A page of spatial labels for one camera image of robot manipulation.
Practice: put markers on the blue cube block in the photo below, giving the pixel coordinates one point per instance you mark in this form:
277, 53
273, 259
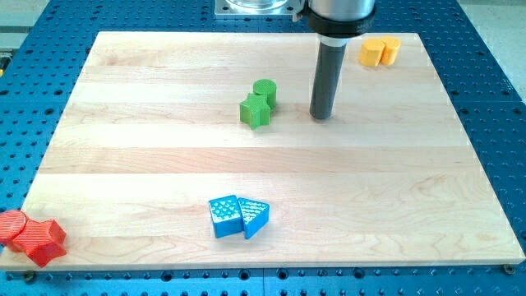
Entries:
226, 216

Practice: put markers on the red star block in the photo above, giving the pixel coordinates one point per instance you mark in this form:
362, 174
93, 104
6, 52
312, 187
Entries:
42, 241

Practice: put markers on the yellow cylinder block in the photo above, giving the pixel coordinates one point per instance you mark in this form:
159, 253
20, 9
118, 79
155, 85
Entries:
391, 49

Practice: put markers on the wooden board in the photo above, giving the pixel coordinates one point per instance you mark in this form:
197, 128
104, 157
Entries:
151, 133

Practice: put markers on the blue triangle block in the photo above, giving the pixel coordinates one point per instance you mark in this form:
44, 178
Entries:
255, 215

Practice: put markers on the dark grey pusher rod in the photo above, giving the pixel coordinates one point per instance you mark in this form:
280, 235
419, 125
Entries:
328, 67

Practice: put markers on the blue perforated table plate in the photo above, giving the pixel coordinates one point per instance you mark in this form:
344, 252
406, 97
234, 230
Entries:
58, 36

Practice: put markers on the green cylinder block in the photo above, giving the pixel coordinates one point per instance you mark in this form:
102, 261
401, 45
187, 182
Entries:
268, 88

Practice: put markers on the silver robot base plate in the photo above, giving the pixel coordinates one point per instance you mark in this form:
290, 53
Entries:
232, 8

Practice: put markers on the yellow hexagon block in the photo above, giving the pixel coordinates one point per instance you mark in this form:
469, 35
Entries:
371, 52

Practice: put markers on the red cylinder block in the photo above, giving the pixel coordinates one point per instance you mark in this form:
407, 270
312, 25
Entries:
12, 224

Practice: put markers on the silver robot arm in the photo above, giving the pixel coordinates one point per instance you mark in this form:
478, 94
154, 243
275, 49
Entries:
336, 21

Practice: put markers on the green star block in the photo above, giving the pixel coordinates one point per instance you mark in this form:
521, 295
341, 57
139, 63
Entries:
254, 111

